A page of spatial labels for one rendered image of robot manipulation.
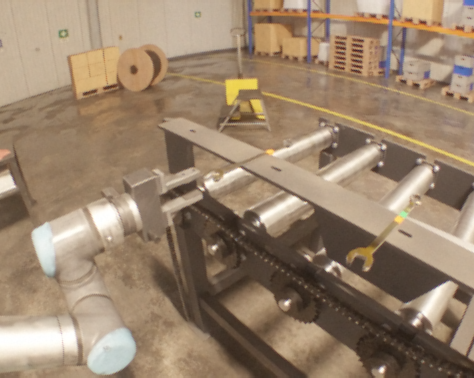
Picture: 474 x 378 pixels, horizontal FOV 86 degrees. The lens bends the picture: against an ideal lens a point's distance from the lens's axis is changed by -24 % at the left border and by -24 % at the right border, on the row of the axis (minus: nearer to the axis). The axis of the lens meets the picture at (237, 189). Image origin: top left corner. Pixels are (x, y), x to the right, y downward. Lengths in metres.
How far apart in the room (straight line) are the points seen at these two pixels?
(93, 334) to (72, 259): 0.13
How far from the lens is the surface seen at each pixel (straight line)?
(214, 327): 1.81
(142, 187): 0.58
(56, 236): 0.56
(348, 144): 1.75
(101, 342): 0.52
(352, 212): 0.60
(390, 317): 0.75
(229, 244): 0.94
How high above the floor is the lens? 1.50
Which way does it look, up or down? 31 degrees down
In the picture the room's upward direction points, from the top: 2 degrees counter-clockwise
